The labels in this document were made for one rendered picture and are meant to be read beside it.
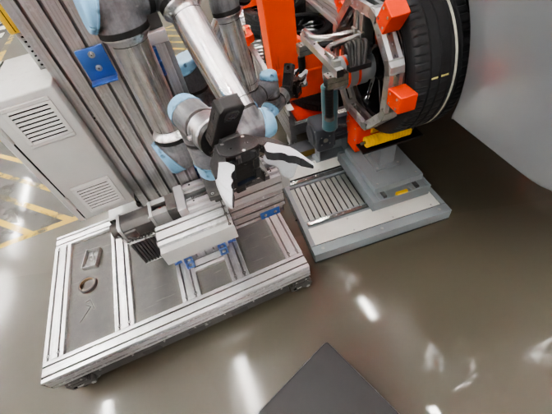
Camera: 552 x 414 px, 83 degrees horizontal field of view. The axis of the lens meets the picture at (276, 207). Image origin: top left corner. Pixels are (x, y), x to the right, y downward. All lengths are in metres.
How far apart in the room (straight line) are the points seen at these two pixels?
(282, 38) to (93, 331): 1.74
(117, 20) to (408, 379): 1.60
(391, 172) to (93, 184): 1.51
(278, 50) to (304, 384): 1.59
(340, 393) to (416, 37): 1.26
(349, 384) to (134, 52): 1.17
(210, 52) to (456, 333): 1.52
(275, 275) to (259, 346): 0.35
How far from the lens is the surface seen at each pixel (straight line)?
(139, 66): 0.88
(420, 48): 1.36
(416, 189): 1.97
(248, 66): 1.25
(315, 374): 1.25
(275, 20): 1.85
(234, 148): 0.53
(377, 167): 1.97
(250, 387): 1.62
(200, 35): 0.81
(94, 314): 1.83
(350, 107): 1.76
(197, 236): 1.11
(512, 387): 1.75
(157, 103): 0.91
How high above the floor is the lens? 1.56
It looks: 48 degrees down
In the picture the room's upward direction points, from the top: 12 degrees counter-clockwise
